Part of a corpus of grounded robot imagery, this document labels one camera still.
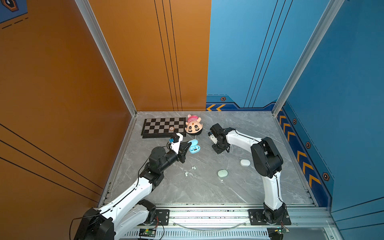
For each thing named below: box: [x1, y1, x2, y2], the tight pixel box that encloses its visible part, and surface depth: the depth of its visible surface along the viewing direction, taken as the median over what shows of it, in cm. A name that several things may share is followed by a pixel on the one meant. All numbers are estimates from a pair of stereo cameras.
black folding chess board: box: [141, 117, 187, 139], surface depth 108 cm
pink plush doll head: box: [184, 114, 203, 134], surface depth 104 cm
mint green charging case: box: [217, 169, 228, 177], surface depth 88 cm
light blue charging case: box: [187, 139, 201, 154], surface depth 76 cm
